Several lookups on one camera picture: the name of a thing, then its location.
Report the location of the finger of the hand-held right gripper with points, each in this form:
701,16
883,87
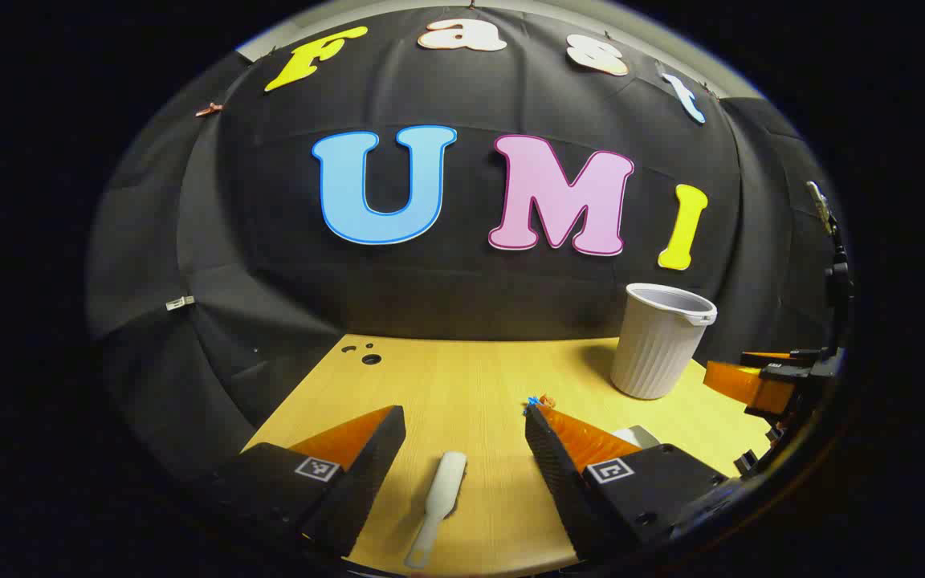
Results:
784,356
739,384

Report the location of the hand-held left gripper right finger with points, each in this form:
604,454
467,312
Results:
559,474

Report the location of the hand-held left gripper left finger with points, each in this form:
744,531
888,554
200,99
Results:
366,474

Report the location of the small white broom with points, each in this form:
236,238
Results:
442,490

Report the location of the blue paper ball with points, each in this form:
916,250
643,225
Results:
530,400

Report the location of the white plastic dustpan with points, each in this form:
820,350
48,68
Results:
639,437

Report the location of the white ribbed garbage bin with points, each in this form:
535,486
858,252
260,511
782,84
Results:
655,353

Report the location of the metal cloth clip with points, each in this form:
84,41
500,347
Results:
820,201

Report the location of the white cloth clip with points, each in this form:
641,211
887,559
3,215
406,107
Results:
180,303

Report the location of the orange cloth clip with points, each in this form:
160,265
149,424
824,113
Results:
208,109

